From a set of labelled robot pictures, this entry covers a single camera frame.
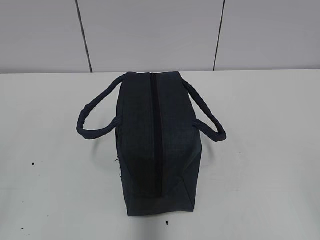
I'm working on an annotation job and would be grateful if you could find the dark blue lunch bag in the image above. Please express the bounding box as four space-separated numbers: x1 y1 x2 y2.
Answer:
76 71 227 217

